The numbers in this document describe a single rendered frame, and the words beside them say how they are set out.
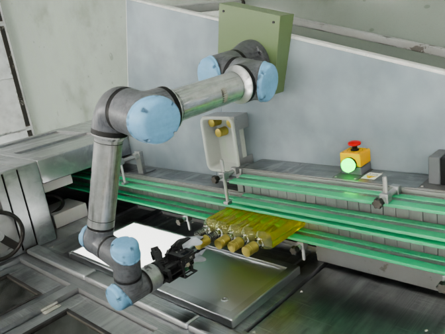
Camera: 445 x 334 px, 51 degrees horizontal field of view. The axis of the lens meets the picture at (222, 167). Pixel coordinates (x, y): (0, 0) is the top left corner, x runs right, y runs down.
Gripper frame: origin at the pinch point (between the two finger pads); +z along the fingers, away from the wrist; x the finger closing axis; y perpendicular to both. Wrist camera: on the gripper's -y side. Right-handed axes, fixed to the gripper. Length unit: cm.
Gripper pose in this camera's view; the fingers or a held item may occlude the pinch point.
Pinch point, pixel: (199, 244)
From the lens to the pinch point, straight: 152.0
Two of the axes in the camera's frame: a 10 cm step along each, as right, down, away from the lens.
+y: 7.3, 0.8, -6.8
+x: -1.5, -9.5, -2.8
